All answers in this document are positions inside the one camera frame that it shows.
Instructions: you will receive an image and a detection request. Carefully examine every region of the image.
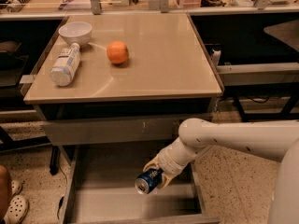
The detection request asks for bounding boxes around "white perforated clog shoe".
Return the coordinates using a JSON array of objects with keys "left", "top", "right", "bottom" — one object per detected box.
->
[{"left": 4, "top": 195, "right": 29, "bottom": 224}]

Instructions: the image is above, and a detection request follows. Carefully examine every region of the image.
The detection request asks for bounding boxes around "blue pepsi can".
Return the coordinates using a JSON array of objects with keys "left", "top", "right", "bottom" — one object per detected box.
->
[{"left": 135, "top": 168, "right": 163, "bottom": 194}]

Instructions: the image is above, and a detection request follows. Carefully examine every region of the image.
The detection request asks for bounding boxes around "open grey middle drawer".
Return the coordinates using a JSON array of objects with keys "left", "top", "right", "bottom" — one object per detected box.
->
[{"left": 59, "top": 142, "right": 220, "bottom": 224}]

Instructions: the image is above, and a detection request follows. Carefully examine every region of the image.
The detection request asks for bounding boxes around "white bowl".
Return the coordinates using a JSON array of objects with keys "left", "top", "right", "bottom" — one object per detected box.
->
[{"left": 59, "top": 21, "right": 93, "bottom": 47}]

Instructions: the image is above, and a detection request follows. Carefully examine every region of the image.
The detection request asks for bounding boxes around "black table leg with caster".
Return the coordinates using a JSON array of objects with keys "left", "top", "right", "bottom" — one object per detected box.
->
[{"left": 233, "top": 96, "right": 249, "bottom": 122}]

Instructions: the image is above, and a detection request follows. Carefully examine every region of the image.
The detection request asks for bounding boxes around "clear plastic water bottle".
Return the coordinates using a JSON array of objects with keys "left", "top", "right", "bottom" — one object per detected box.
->
[{"left": 50, "top": 43, "right": 80, "bottom": 87}]

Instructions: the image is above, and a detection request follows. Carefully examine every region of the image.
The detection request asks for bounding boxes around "orange fruit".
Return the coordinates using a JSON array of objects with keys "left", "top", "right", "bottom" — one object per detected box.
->
[{"left": 107, "top": 41, "right": 129, "bottom": 64}]

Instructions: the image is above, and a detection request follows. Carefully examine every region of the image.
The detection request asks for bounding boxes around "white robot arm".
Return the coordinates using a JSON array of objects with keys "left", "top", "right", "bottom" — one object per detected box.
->
[{"left": 143, "top": 119, "right": 299, "bottom": 224}]

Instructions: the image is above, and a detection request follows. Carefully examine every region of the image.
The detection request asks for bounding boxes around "person's bare leg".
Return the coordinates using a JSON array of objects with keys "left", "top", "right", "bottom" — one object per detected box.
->
[{"left": 0, "top": 165, "right": 12, "bottom": 223}]

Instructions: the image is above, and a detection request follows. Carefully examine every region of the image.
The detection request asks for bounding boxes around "grey top drawer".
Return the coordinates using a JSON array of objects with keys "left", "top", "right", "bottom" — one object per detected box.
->
[{"left": 42, "top": 114, "right": 211, "bottom": 146}]

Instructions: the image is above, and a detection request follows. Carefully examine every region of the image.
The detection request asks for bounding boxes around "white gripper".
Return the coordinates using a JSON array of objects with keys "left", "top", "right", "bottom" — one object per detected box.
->
[{"left": 143, "top": 147, "right": 189, "bottom": 189}]

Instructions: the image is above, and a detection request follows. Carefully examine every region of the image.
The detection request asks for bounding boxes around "black coiled tool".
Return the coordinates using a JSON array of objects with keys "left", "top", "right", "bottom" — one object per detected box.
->
[{"left": 7, "top": 0, "right": 31, "bottom": 13}]

